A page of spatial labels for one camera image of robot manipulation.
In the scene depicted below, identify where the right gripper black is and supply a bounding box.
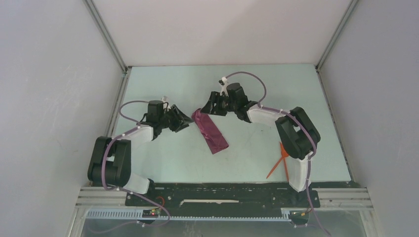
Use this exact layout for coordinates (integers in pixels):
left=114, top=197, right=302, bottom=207
left=200, top=91, right=238, bottom=117

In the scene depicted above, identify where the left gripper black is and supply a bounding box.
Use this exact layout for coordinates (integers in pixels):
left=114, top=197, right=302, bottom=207
left=158, top=105, right=194, bottom=133

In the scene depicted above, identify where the magenta cloth napkin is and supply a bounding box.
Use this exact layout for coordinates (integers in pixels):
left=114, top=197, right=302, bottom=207
left=192, top=109, right=229, bottom=155

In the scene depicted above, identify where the orange plastic knife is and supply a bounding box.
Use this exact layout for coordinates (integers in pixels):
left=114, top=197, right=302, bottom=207
left=266, top=142, right=285, bottom=179

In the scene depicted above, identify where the orange plastic spoon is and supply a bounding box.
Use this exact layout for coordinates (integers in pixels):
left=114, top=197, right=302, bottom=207
left=281, top=149, right=290, bottom=181

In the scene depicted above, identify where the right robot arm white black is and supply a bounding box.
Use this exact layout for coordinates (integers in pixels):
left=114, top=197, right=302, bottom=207
left=201, top=81, right=321, bottom=206

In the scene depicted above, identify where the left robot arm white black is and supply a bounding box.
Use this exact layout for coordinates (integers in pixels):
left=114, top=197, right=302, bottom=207
left=87, top=99, right=193, bottom=206

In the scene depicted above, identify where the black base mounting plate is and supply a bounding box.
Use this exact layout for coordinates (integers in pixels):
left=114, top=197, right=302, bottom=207
left=125, top=182, right=320, bottom=218

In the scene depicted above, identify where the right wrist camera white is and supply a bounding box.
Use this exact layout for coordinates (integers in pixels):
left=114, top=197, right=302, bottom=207
left=218, top=77, right=229, bottom=97

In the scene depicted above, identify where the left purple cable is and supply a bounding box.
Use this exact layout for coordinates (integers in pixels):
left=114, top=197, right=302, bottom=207
left=82, top=100, right=171, bottom=235

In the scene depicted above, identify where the purple cable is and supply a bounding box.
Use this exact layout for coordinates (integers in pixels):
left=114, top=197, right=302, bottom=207
left=82, top=100, right=171, bottom=235
left=226, top=71, right=331, bottom=237

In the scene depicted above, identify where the left corner aluminium post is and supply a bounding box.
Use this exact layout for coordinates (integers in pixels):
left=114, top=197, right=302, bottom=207
left=82, top=0, right=131, bottom=74

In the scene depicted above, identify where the corner aluminium post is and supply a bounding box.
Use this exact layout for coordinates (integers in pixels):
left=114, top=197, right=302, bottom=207
left=315, top=0, right=360, bottom=73
left=82, top=0, right=131, bottom=74

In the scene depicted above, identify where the aluminium frame rail front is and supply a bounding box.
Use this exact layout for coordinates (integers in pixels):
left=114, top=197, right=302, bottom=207
left=76, top=187, right=373, bottom=221

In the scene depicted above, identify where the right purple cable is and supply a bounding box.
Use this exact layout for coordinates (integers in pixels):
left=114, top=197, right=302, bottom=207
left=226, top=71, right=331, bottom=237

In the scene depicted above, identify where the right corner aluminium post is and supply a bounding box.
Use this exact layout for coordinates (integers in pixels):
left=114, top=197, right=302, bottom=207
left=315, top=0, right=360, bottom=73

